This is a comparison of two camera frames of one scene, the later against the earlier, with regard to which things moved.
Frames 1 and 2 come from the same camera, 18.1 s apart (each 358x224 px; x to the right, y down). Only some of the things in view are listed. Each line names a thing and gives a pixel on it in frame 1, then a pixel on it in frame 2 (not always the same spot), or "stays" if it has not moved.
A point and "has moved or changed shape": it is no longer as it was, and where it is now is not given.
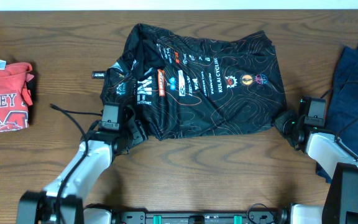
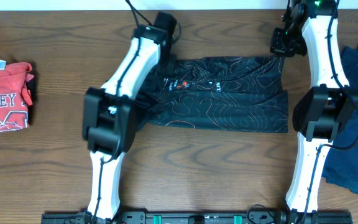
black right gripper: (280, 121) → (276, 45)
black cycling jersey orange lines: (181, 87) has moved or changed shape
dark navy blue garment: (352, 112) stays
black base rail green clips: (168, 217) stays
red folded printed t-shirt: (5, 96) stays
